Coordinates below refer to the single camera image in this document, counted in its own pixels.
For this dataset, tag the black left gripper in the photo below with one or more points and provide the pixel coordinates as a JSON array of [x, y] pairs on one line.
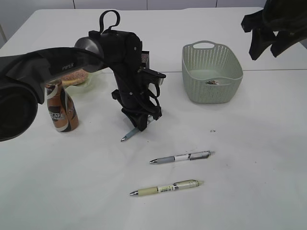
[[122, 52]]

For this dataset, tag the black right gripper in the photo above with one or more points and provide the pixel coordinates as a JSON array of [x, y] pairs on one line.
[[287, 17]]

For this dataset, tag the blue grey ballpoint pen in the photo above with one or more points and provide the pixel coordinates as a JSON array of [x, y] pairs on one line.
[[135, 130]]

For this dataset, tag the paper piece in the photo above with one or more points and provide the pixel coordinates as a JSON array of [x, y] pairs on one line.
[[213, 82]]

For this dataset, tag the round sugared bread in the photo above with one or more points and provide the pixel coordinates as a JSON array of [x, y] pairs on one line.
[[75, 78]]

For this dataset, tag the brown coffee bottle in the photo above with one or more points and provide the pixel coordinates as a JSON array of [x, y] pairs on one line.
[[61, 107]]

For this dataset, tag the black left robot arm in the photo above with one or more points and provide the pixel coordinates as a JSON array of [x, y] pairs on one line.
[[23, 78]]

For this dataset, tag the pale green wavy plate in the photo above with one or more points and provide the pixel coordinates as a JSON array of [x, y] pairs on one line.
[[99, 81]]

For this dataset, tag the black mesh pen holder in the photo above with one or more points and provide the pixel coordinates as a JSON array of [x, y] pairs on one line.
[[145, 59]]

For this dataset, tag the pale green woven basket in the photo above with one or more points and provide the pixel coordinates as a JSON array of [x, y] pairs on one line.
[[204, 61]]

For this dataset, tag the beige ballpoint pen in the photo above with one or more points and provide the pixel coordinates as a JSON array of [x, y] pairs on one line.
[[167, 188]]

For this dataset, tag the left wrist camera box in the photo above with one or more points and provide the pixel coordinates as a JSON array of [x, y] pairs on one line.
[[150, 76]]

